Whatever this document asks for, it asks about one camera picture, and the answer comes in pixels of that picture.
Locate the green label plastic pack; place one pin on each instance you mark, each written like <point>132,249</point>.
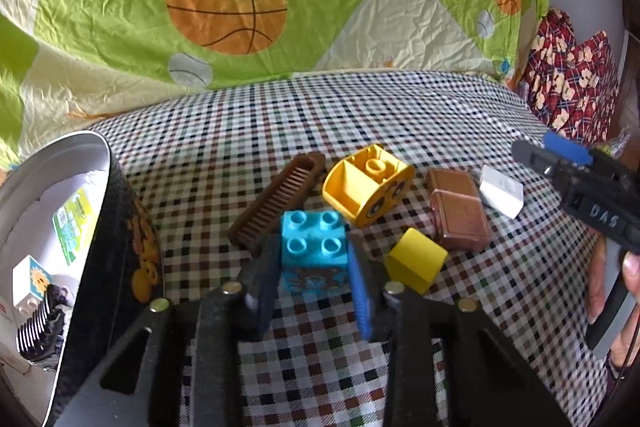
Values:
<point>72,227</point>

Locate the brown comb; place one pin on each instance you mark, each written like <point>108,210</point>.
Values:
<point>280,202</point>

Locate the round black metal tin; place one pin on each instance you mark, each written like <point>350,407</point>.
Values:
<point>100,257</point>

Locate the yellow rounded toy brick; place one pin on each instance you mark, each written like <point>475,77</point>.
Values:
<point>350,192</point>

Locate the checkered tablecloth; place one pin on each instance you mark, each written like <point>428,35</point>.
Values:
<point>310,117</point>

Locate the small white box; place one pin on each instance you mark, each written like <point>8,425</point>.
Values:
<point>502,192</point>

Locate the blue toy brick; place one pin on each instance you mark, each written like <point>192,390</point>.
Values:
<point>312,252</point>

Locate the red bear print cloth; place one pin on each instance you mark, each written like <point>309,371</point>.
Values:
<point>570,77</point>

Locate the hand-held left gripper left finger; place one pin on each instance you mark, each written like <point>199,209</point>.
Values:
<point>267,297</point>

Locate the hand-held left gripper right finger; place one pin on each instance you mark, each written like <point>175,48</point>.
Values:
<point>357,297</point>

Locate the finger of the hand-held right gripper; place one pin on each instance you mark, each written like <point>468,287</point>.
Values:
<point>535,159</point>
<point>565,149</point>

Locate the clear plastic bag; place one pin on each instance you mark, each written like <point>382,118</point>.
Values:
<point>617,146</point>

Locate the person's right hand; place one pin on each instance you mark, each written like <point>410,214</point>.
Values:
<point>597,282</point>

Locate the brown chocolate-like block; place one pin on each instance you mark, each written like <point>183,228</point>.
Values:
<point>457,212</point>

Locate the white sun print block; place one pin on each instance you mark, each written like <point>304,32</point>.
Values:
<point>32,279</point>

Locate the yellow cube block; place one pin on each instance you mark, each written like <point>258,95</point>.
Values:
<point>412,259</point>

